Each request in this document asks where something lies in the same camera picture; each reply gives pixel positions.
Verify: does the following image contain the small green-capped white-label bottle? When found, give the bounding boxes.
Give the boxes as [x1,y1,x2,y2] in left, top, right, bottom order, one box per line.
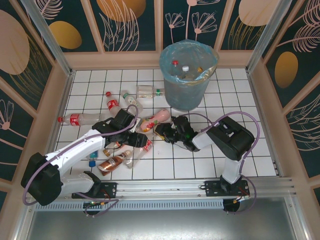
[121,90,144,112]

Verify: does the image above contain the grey metal panel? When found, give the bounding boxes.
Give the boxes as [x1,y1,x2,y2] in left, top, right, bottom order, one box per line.
[14,197,310,240]

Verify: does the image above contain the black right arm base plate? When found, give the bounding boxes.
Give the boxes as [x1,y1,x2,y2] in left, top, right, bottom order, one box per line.
[204,179,251,199]

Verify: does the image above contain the red black power wire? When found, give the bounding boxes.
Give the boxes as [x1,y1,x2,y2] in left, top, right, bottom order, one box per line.
[233,189,251,204]
[83,191,112,209]

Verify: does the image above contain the pink strawberry drink bottle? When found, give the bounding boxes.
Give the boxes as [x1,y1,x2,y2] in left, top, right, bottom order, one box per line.
[136,108,171,133]

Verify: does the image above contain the aluminium frame post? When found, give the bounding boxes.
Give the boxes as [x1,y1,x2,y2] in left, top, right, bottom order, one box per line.
[245,0,293,73]
[19,0,76,77]

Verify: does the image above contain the brown coffee drink bottle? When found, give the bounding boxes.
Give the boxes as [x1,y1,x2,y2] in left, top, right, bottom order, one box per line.
[98,149,133,178]

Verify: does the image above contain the blue-lined trash bin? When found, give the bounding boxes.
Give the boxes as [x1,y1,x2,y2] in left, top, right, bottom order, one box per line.
[159,39,220,87]

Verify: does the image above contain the clear bottle red neck label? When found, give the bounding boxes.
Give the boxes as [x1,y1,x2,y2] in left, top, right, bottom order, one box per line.
[123,139,154,171]

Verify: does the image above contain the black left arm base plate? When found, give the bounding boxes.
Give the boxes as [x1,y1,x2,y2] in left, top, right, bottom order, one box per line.
[71,181,118,200]

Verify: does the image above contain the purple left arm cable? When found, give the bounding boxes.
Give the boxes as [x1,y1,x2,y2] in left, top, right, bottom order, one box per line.
[22,104,140,218]

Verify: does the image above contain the clear bottle green-white neck band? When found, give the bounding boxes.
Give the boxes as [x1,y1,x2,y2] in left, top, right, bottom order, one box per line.
[136,85,166,100]

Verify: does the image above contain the slotted grey cable duct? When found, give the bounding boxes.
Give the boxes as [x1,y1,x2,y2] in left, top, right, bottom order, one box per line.
[33,201,226,211]

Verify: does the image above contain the long cola bottle red label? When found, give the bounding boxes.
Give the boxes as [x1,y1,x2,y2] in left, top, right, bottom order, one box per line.
[56,112,109,128]

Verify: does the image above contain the blue-capped water bottle flower label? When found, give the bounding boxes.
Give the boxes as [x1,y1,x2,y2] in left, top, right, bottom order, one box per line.
[85,151,100,168]

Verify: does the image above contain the aluminium mounting rail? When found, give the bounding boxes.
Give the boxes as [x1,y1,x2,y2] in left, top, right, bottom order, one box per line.
[23,177,300,201]

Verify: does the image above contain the orange-label bottle with barcode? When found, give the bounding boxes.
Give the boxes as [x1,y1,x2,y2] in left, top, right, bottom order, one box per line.
[103,140,126,155]

